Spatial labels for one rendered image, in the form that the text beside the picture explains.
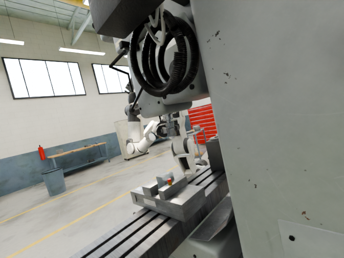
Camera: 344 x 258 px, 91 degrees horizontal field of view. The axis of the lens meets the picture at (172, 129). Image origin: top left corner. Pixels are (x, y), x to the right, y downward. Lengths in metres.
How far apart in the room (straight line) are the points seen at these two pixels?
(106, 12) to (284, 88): 0.37
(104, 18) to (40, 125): 7.84
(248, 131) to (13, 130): 7.99
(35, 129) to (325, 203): 8.12
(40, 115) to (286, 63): 8.16
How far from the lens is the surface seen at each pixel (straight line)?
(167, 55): 0.63
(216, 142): 1.05
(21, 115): 8.20
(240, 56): 0.37
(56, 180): 5.40
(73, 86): 8.72
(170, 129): 0.79
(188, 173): 1.63
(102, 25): 0.46
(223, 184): 0.96
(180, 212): 0.69
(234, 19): 0.39
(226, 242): 0.74
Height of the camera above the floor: 1.29
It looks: 4 degrees down
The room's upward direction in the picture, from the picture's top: 13 degrees counter-clockwise
